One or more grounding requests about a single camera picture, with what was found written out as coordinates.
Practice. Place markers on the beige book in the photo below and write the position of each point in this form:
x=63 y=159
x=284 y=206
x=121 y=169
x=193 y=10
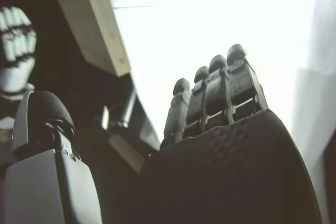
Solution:
x=89 y=24

